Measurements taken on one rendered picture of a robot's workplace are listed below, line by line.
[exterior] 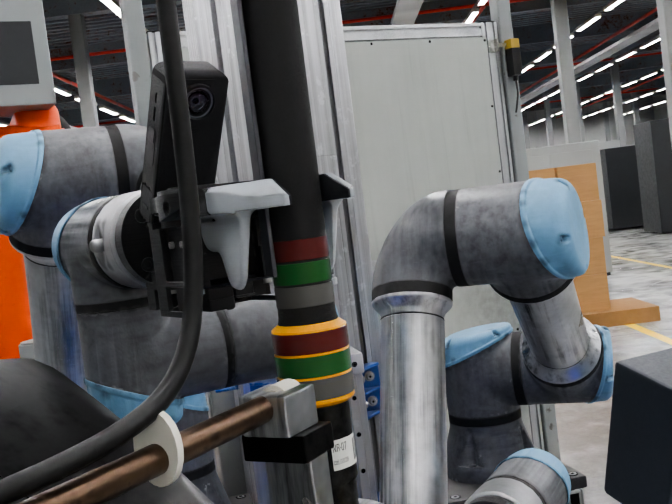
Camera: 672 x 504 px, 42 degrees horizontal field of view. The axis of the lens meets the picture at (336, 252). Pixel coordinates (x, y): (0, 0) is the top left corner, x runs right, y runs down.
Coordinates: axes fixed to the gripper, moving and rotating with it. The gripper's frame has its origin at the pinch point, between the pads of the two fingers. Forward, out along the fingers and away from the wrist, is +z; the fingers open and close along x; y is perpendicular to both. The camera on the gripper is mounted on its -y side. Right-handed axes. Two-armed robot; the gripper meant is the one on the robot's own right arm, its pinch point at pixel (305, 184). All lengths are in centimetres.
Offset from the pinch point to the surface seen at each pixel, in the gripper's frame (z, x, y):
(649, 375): -25, -63, 27
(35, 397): -10.6, 13.1, 10.0
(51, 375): -13.6, 11.1, 9.5
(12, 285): -408, -89, 20
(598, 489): -232, -297, 150
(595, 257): -515, -666, 83
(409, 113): -158, -144, -23
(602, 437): -283, -365, 150
